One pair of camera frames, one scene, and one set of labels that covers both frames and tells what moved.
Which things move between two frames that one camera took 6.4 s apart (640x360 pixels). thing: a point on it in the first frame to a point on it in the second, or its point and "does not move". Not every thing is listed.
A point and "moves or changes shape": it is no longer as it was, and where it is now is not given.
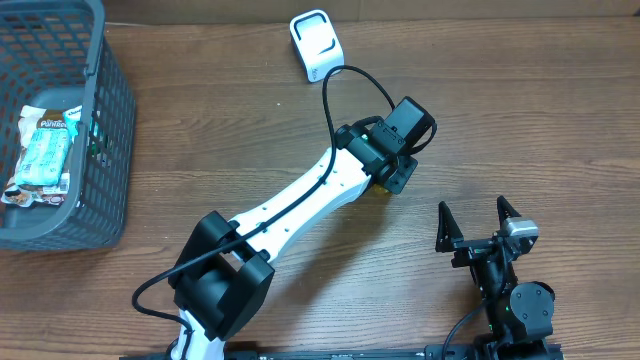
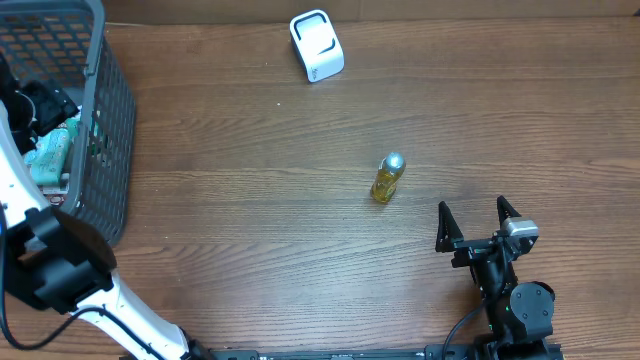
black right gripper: [451, 239] does not move
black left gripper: [398, 179] to [58, 105]
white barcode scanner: [316, 43] does not move
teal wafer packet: [42, 159] does not move
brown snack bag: [30, 119] moves or changes shape
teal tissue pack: [72, 117] does not move
